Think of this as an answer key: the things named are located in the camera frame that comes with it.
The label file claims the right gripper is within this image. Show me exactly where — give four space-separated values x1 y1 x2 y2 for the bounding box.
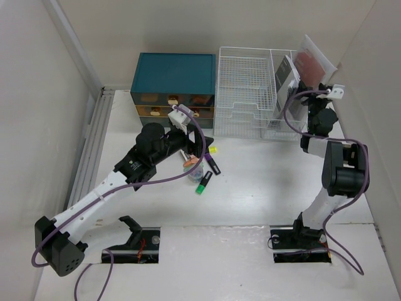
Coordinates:
293 79 331 132

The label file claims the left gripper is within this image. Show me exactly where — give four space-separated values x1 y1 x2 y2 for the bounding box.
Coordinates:
152 124 212 166

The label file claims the red booklet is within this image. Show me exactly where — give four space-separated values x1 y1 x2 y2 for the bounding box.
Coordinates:
293 35 337 93

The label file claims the black spiral notebook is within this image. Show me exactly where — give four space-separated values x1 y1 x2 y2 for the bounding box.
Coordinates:
273 55 301 120

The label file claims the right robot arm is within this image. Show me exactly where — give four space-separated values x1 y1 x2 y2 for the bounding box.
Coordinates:
288 83 370 247

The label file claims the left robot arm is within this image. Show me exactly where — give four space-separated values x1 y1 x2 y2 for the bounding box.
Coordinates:
34 123 214 277

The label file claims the orange pastel highlighter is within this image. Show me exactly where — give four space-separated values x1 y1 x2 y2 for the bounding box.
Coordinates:
183 157 199 167

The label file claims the purple cap black highlighter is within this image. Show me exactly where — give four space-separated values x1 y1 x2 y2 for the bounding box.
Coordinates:
204 153 221 175

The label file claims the green cap black highlighter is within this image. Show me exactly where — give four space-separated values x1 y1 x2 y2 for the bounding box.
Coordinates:
195 171 213 195

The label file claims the amber middle left drawer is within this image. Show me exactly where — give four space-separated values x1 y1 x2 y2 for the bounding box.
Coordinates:
136 105 172 117

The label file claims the teal drawer organizer box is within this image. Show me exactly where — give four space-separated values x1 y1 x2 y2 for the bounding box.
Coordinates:
130 52 217 129

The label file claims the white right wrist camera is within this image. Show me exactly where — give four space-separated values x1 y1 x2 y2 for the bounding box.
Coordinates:
318 84 345 100

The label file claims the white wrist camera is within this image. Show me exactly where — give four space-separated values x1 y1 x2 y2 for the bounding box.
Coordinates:
168 104 194 134
318 84 345 100

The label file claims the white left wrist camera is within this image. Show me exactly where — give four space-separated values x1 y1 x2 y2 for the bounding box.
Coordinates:
168 104 194 134

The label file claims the white wire file rack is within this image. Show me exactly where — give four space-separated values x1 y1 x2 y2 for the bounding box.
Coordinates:
213 46 306 142

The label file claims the aluminium rail frame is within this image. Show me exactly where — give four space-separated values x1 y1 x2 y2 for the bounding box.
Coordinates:
63 88 115 209

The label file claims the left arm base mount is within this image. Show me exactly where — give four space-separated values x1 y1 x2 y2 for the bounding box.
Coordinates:
109 228 161 264

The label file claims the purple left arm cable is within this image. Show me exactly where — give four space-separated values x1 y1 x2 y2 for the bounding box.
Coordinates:
31 106 208 301

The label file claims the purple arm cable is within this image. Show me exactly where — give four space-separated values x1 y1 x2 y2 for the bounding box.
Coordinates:
31 106 208 301
283 90 370 276

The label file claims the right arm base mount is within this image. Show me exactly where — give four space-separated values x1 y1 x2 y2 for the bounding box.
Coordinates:
270 228 331 263

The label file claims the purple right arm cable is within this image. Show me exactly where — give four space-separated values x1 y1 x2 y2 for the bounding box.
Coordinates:
283 90 370 276

